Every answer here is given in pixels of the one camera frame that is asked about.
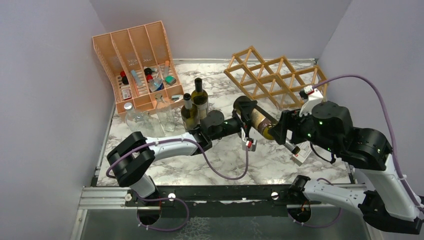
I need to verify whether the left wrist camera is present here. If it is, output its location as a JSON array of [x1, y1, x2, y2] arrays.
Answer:
[[240, 128, 257, 152]]

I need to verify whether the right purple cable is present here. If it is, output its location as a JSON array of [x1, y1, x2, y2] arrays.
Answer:
[[311, 74, 424, 210]]

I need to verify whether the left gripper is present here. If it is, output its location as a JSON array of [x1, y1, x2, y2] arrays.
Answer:
[[210, 100, 257, 141]]

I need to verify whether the small white cardboard box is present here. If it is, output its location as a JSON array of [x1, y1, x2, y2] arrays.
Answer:
[[290, 141, 312, 166]]

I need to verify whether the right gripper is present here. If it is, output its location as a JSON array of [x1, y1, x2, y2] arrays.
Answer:
[[267, 104, 339, 154]]

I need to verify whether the green wine bottle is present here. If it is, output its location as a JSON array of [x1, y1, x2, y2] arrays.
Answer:
[[191, 77, 209, 120], [180, 93, 200, 132], [235, 95, 300, 155]]

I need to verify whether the wooden wine rack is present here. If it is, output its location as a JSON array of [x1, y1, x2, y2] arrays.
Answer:
[[223, 46, 327, 110]]

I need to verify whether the orange plastic file organizer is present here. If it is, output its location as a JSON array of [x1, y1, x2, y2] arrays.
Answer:
[[92, 21, 184, 118]]

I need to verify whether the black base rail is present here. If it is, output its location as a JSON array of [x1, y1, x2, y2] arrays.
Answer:
[[79, 183, 357, 220]]

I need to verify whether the clear glass bottle silver cap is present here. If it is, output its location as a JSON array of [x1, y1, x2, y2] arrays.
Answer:
[[124, 102, 143, 132]]

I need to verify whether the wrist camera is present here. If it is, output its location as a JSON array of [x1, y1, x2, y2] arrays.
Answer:
[[299, 85, 324, 117], [240, 128, 257, 152]]

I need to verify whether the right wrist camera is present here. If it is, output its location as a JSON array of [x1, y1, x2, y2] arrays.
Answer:
[[299, 85, 324, 117]]

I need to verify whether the clear tall glass bottle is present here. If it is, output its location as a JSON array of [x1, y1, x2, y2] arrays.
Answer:
[[155, 93, 176, 132]]

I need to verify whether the red black small bottle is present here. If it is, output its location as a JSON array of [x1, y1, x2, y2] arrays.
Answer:
[[143, 67, 156, 83]]

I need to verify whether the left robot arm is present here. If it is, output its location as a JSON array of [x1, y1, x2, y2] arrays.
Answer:
[[106, 96, 257, 206]]

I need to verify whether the green small box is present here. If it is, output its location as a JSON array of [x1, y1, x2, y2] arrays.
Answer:
[[164, 75, 177, 86]]

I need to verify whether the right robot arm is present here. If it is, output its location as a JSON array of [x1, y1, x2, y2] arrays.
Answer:
[[269, 101, 424, 235]]

